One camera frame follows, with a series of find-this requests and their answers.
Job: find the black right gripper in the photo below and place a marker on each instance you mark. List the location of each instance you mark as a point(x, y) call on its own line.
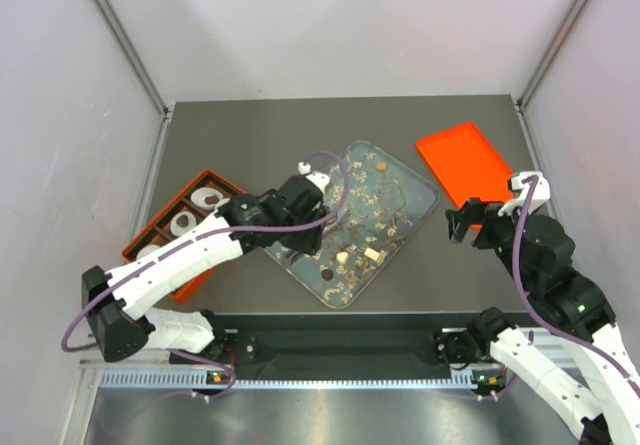
point(458, 220)

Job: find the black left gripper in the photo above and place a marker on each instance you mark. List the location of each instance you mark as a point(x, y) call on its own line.
point(311, 243)

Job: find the brown rectangular chocolate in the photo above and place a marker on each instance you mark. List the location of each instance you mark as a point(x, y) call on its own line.
point(212, 198)

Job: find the white square chocolate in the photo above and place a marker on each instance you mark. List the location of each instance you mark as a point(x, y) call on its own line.
point(372, 254)

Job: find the dark oval chocolate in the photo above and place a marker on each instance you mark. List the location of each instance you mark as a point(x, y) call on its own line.
point(183, 221)

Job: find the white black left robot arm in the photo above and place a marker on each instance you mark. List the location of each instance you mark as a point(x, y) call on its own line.
point(125, 318)

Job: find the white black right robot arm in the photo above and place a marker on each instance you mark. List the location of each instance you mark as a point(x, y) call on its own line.
point(536, 251)

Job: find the dark round chocolate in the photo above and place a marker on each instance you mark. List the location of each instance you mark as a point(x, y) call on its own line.
point(327, 274)

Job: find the orange chocolate box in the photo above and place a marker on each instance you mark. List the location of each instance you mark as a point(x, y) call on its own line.
point(165, 225)

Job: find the orange box lid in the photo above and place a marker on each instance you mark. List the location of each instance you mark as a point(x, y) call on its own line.
point(466, 164)

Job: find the blossom pattern serving tray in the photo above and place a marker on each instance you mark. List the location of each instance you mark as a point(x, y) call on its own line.
point(383, 209)

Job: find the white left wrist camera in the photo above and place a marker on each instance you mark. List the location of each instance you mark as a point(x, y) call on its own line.
point(319, 179)

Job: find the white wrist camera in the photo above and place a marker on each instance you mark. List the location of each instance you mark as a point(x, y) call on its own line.
point(319, 179)
point(526, 187)

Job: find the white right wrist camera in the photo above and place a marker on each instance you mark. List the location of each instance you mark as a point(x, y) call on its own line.
point(526, 187)

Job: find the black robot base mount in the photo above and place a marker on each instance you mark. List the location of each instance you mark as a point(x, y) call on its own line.
point(330, 340)

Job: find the grey slotted cable duct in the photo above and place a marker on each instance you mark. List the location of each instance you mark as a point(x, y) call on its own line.
point(203, 379)

